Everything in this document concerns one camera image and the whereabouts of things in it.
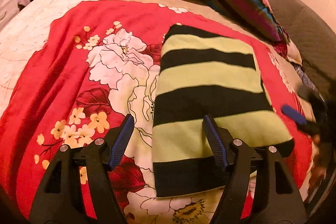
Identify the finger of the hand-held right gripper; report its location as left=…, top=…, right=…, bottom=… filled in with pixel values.
left=281, top=105, right=315, bottom=132
left=298, top=85, right=315, bottom=104

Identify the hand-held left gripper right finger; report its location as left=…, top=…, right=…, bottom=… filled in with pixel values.
left=202, top=114, right=309, bottom=224

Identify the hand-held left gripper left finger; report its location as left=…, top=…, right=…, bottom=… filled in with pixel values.
left=28, top=114, right=135, bottom=224

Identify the yellow-green black striped sweater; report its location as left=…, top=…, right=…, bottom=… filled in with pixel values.
left=152, top=25, right=294, bottom=198

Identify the person's right hand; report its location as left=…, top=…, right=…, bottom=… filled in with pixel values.
left=308, top=133, right=329, bottom=188

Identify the dark patterned cloth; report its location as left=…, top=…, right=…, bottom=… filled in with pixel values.
left=294, top=64, right=318, bottom=92

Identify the floral pillow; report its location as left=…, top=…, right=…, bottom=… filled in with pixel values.
left=273, top=40, right=302, bottom=65

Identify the grey padded headboard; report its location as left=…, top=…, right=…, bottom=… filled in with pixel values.
left=244, top=0, right=334, bottom=101

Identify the red floral blanket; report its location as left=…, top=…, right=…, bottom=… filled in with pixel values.
left=0, top=0, right=315, bottom=224

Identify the colourful striped pillow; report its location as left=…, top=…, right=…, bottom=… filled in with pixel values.
left=210, top=0, right=286, bottom=42

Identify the white drawer unit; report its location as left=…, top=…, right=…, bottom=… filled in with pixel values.
left=0, top=0, right=20, bottom=30

